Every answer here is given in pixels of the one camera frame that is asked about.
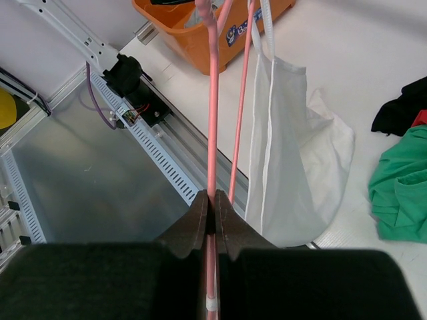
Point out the red tank top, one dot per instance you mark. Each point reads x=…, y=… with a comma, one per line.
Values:
x=421, y=119

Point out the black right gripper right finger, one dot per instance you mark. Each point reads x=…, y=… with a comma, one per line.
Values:
x=261, y=281

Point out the pink wire hanger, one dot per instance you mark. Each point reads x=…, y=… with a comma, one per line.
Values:
x=214, y=28

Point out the white tank top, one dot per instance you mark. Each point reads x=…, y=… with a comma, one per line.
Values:
x=300, y=151

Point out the orange plastic basket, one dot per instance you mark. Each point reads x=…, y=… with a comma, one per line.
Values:
x=191, y=43

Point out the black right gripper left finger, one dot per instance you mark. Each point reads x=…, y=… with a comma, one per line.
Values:
x=161, y=279

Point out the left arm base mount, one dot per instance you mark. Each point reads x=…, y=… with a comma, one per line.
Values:
x=145, y=104

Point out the white slotted cable duct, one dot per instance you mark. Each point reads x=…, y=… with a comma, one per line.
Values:
x=143, y=134

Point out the black tank top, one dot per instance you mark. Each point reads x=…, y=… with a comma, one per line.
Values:
x=396, y=116

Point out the aluminium frame rail front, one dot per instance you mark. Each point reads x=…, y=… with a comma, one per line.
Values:
x=186, y=144

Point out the green tank top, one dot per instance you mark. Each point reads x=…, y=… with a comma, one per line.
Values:
x=397, y=189

